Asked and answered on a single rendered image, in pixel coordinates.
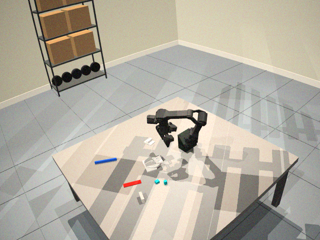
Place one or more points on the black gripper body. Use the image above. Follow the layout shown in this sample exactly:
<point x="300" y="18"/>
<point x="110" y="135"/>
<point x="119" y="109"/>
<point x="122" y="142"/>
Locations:
<point x="164" y="130"/>

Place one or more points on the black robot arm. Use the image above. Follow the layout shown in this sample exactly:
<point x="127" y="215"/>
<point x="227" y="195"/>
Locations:
<point x="162" y="116"/>

